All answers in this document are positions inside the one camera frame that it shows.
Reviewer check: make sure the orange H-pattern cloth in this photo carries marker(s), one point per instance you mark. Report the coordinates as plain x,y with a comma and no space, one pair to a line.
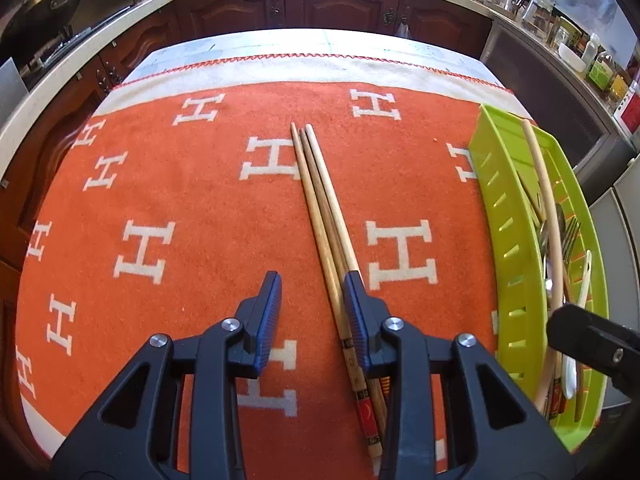
182,191

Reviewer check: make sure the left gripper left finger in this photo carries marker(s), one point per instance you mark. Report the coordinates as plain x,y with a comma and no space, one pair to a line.
171,412

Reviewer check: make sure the black frying pan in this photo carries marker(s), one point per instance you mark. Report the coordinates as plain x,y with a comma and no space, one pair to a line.
35,22

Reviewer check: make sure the bamboo chopstick red band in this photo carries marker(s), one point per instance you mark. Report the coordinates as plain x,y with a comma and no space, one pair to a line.
341,246

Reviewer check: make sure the green plastic utensil tray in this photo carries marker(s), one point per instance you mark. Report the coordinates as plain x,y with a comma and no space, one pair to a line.
506,173

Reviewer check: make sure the bamboo chopstick brown band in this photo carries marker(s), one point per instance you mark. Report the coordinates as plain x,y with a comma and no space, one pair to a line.
333,287

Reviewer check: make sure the bamboo chopstick red striped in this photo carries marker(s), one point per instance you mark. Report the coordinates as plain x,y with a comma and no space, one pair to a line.
357,316
543,395

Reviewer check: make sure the steel dishwasher appliance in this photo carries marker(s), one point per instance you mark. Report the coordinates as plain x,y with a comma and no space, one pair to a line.
561,104

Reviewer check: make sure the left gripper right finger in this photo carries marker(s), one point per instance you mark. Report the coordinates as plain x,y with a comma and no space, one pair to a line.
454,413

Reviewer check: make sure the white ceramic spoon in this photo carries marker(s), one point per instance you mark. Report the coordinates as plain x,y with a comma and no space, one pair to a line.
569,378

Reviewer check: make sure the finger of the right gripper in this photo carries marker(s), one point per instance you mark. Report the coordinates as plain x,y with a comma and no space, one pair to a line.
607,347

